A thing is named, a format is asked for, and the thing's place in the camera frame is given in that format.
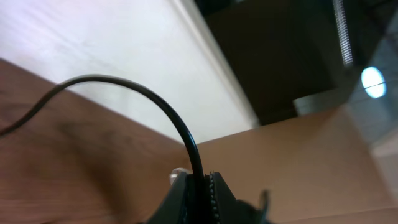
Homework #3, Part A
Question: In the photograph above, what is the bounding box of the black usb cable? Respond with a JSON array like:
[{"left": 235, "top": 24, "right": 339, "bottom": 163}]
[{"left": 0, "top": 73, "right": 206, "bottom": 224}]

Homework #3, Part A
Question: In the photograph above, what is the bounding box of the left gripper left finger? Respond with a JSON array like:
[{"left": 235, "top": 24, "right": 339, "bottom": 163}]
[{"left": 146, "top": 172, "right": 188, "bottom": 224}]

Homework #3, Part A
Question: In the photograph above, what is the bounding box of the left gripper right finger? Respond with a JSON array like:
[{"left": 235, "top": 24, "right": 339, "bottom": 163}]
[{"left": 205, "top": 172, "right": 271, "bottom": 224}]

